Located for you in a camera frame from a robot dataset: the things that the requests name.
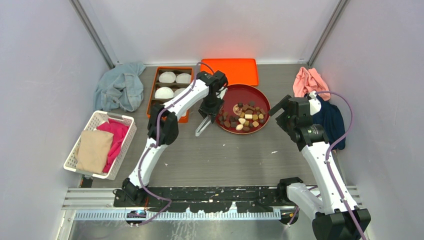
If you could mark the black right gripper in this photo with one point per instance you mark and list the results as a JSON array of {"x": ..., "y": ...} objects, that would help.
[{"x": 281, "y": 105}]

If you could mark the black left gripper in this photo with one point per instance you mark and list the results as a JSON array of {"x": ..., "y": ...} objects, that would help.
[{"x": 204, "y": 110}]

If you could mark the silver metal tongs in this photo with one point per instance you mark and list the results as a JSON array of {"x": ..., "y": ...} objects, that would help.
[{"x": 203, "y": 125}]

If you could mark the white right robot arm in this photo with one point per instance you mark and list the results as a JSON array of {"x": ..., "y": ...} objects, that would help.
[{"x": 334, "y": 215}]

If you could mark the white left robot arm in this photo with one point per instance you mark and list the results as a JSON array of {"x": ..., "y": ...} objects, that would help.
[{"x": 163, "y": 130}]

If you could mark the orange chocolate box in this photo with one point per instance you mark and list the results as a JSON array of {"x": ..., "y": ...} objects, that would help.
[{"x": 174, "y": 86}]

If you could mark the round red lacquer tray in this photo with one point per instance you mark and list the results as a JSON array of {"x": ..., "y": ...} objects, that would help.
[{"x": 239, "y": 100}]

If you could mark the white paper cup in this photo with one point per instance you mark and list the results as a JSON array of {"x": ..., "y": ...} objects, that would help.
[
  {"x": 164, "y": 93},
  {"x": 167, "y": 77},
  {"x": 183, "y": 78},
  {"x": 178, "y": 91}
]

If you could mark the salmon pink cloth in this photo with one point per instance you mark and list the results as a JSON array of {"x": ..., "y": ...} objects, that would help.
[{"x": 307, "y": 81}]

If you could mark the orange box lid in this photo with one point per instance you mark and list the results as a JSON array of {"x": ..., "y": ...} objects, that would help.
[{"x": 237, "y": 70}]

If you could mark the navy blue cloth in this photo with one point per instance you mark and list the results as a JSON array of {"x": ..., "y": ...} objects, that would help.
[{"x": 331, "y": 119}]

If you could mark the light blue cloth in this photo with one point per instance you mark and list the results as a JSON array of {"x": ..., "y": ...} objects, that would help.
[{"x": 120, "y": 88}]

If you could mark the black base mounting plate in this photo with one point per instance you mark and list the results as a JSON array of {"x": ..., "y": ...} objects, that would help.
[{"x": 219, "y": 199}]

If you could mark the pink cloth in basket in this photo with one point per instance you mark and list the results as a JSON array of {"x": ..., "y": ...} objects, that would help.
[{"x": 119, "y": 131}]

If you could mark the beige cloth in basket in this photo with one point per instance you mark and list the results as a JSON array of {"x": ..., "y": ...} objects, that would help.
[{"x": 92, "y": 153}]

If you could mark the aluminium frame rail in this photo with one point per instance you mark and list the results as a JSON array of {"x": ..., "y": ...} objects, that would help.
[{"x": 97, "y": 204}]

